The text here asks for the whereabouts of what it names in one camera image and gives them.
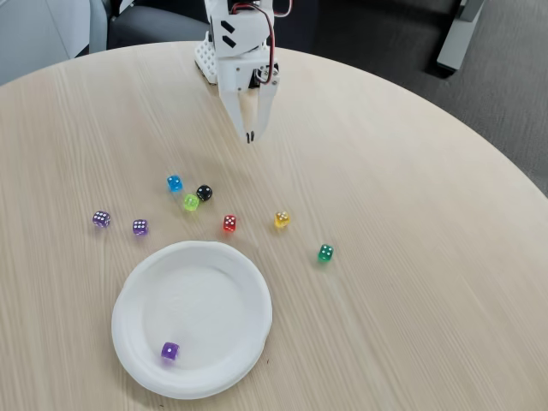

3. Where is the white paper plate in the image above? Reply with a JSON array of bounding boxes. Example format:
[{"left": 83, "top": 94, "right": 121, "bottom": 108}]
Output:
[{"left": 110, "top": 240, "right": 274, "bottom": 401}]

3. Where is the dark grey chair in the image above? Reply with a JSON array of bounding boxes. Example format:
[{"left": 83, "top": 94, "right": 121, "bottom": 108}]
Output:
[{"left": 106, "top": 0, "right": 211, "bottom": 51}]

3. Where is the grey desk leg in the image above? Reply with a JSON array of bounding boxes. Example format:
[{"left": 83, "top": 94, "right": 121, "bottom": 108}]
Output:
[{"left": 427, "top": 0, "right": 487, "bottom": 79}]

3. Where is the white cabinet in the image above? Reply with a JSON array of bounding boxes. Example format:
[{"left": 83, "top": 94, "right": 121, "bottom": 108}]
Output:
[{"left": 0, "top": 0, "right": 107, "bottom": 86}]

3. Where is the red black servo cable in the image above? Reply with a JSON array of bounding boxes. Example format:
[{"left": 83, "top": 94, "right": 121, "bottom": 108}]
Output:
[{"left": 229, "top": 0, "right": 295, "bottom": 85}]

